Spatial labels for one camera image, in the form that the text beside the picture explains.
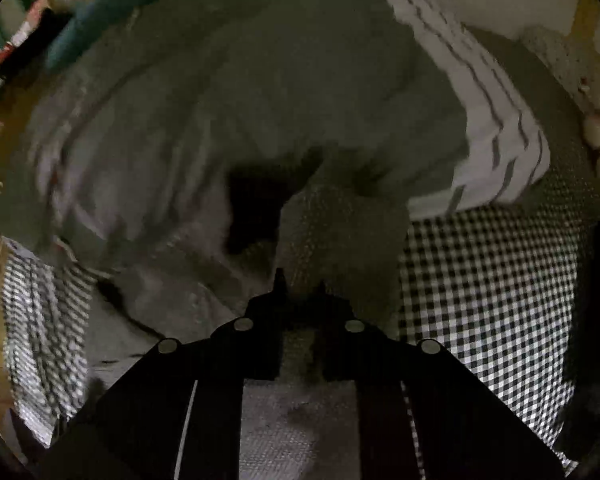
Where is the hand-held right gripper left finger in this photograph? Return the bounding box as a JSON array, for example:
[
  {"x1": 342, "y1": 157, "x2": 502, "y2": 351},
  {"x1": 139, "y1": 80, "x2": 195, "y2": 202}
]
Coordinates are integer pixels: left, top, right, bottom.
[{"x1": 37, "y1": 267, "x2": 288, "y2": 480}]

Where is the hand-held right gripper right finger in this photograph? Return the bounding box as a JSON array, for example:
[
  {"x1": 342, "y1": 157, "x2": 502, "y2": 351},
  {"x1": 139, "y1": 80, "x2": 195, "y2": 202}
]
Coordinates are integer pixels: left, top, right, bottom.
[{"x1": 319, "y1": 279, "x2": 567, "y2": 480}]

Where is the grey knit sweater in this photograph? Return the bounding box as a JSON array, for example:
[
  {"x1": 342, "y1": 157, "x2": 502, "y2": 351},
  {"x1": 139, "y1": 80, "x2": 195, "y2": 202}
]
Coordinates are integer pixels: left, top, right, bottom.
[{"x1": 87, "y1": 182, "x2": 412, "y2": 480}]

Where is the black white checkered bedsheet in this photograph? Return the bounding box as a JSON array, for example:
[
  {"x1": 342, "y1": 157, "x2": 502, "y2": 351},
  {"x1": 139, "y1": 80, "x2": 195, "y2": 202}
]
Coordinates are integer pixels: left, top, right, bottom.
[{"x1": 0, "y1": 204, "x2": 583, "y2": 477}]

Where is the grey duvet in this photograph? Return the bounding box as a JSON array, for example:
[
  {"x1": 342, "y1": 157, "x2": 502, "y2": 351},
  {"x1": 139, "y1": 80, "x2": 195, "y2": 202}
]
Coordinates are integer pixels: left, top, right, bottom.
[{"x1": 0, "y1": 0, "x2": 470, "y2": 273}]

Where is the white striped pillow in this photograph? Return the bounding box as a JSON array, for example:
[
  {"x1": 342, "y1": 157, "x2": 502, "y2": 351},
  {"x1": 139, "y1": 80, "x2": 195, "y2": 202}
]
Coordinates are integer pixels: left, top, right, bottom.
[{"x1": 374, "y1": 0, "x2": 552, "y2": 222}]

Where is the teal cushion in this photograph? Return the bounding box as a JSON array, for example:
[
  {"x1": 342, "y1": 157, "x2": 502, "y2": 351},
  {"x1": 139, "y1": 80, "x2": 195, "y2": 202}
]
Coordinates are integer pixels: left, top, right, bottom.
[{"x1": 44, "y1": 0, "x2": 202, "y2": 75}]

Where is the white floral cloth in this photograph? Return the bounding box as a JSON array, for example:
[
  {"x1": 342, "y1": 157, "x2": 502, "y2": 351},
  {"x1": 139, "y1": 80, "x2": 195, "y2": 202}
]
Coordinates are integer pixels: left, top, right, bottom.
[{"x1": 516, "y1": 24, "x2": 600, "y2": 113}]

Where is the black cloth pile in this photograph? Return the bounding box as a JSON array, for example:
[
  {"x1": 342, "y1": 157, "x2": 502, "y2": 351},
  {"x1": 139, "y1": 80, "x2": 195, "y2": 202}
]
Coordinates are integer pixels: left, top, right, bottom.
[{"x1": 0, "y1": 9, "x2": 77, "y2": 83}]

